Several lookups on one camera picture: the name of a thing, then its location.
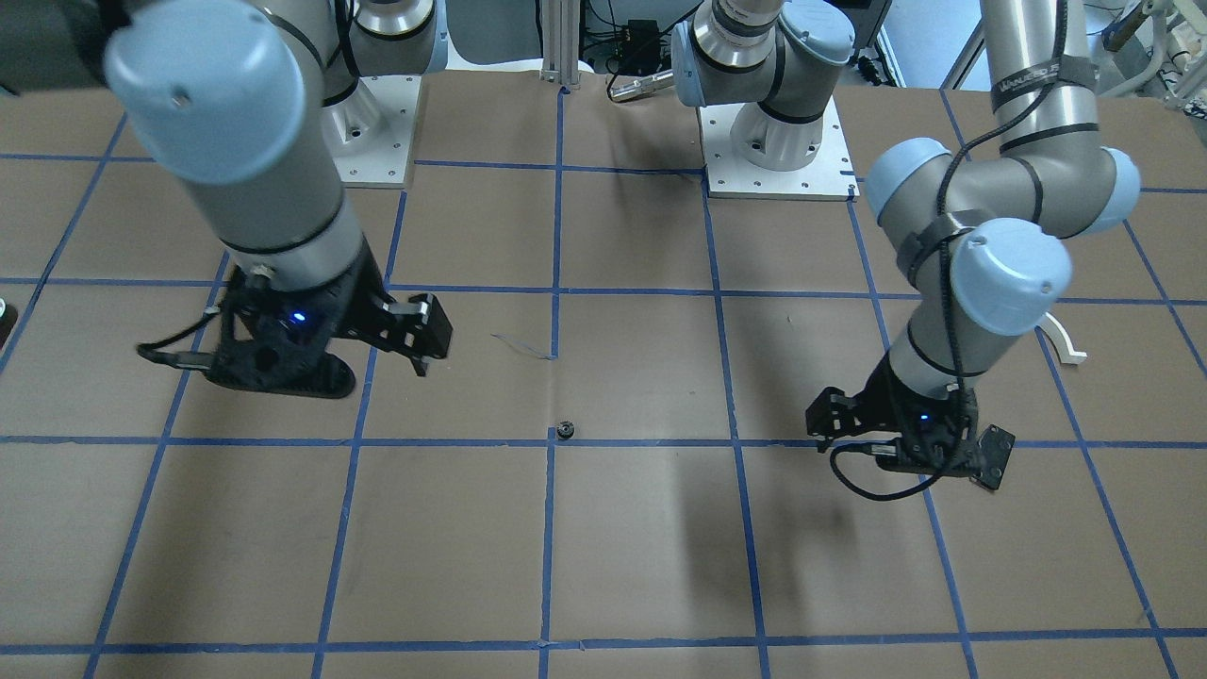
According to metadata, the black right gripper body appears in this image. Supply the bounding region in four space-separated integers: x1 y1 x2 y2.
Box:
206 242 385 399

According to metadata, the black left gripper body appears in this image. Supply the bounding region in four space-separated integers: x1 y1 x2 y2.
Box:
855 356 982 478

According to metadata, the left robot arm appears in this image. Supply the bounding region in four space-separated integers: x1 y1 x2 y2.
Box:
671 1 1141 488

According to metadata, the black brake pad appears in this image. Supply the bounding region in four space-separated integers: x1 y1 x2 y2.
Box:
970 425 1018 491

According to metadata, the white curved plastic part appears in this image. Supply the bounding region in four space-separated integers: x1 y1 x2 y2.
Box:
1038 312 1089 365

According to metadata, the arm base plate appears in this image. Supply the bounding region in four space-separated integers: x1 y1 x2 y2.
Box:
696 99 859 201
321 75 422 189

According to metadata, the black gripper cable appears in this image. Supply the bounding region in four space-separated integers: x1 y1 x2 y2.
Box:
830 0 1085 501

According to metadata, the aluminium frame post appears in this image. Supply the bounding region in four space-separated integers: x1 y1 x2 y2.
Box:
538 0 583 90

